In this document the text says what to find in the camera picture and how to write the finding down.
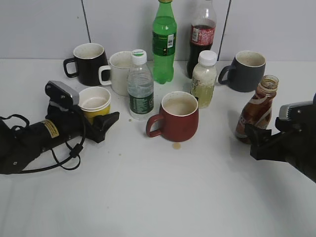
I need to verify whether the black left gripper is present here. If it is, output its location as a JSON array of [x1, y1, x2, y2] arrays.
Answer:
[[45, 99, 119, 143]]

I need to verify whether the black ceramic mug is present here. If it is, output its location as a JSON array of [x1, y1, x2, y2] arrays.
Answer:
[[63, 43, 110, 86]]

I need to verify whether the cola bottle red label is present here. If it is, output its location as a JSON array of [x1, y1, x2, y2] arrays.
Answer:
[[187, 0, 217, 79]]

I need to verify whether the red ceramic mug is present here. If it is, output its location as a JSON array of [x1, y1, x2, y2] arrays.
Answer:
[[146, 91, 199, 142]]

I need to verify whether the green soda bottle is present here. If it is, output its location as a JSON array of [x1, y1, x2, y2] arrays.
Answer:
[[152, 0, 177, 84]]

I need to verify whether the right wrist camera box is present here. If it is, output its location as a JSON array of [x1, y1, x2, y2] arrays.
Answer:
[[278, 101, 316, 121]]

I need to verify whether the white cap juice bottle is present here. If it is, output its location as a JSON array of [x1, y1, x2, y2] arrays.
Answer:
[[190, 50, 217, 109]]

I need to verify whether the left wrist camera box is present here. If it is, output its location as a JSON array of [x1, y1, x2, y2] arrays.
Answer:
[[45, 80, 79, 109]]

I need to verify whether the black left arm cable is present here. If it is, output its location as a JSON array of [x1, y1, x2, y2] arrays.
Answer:
[[0, 103, 87, 175]]

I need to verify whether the dark grey ceramic mug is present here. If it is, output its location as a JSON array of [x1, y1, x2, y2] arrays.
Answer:
[[218, 50, 266, 92]]

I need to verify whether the white ceramic mug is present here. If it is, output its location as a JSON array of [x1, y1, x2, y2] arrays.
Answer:
[[98, 51, 132, 96]]

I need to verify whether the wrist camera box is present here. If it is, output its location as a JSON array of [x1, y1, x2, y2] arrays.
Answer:
[[45, 80, 79, 109], [278, 101, 316, 121]]

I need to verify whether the brown coffee bottle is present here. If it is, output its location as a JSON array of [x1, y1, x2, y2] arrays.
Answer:
[[235, 75, 278, 144]]

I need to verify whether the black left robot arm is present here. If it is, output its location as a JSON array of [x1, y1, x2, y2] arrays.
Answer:
[[0, 100, 119, 175]]

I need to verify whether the clear water bottle green label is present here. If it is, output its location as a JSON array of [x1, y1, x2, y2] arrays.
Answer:
[[127, 49, 154, 120]]

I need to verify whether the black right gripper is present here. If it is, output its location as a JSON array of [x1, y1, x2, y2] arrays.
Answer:
[[244, 118, 316, 163]]

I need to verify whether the yellow paper cup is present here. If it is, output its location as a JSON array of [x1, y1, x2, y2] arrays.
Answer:
[[79, 86, 111, 124]]

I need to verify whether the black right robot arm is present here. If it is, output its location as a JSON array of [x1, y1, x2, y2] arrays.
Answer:
[[245, 98, 316, 182]]

